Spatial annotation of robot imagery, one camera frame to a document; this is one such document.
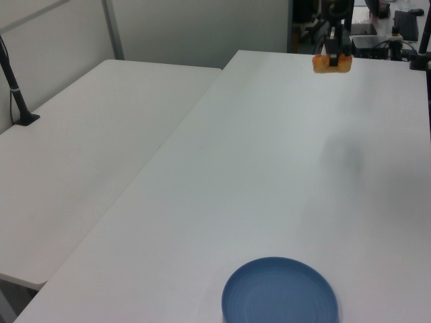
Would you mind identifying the blue round plate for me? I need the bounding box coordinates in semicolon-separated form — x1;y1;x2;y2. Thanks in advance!
221;256;339;323

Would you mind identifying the orange-brown bread roll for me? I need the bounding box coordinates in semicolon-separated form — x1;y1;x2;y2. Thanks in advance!
311;53;354;75

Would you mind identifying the white side table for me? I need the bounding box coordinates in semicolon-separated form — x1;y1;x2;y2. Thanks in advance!
0;59;223;291

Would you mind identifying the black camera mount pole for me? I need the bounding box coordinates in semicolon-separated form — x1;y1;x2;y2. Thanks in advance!
408;13;431;72
0;33;41;127

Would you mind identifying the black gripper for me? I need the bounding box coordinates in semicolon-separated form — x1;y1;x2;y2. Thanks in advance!
323;20;353;67

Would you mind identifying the black electronics box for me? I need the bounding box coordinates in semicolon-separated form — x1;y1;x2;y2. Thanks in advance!
351;34;390;59

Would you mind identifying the grey metal partition post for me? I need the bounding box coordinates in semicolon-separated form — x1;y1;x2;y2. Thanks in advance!
102;0;125;61

